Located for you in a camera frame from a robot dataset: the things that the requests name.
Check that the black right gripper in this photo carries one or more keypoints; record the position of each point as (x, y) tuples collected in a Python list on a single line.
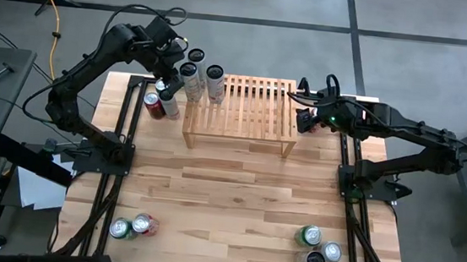
[(340, 117)]

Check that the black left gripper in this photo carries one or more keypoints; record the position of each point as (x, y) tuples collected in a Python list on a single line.
[(162, 48)]

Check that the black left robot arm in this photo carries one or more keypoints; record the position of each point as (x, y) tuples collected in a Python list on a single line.
[(70, 104)]

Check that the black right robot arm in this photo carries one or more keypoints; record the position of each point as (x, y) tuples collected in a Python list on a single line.
[(427, 139)]

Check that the wooden slatted shelf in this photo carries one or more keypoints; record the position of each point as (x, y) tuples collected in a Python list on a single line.
[(255, 120)]

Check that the silver soda can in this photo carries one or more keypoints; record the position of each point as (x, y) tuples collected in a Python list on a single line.
[(332, 252)]

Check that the black top grey can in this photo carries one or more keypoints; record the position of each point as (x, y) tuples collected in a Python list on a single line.
[(313, 261)]

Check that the black beam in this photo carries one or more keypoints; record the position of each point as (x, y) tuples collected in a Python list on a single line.
[(27, 157)]

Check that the white paper sheet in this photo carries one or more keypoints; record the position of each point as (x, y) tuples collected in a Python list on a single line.
[(37, 190)]

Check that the black clamp bracket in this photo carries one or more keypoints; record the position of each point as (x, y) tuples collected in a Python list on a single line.
[(304, 85)]

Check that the black metal table frame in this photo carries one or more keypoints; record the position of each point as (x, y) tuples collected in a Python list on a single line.
[(136, 133)]

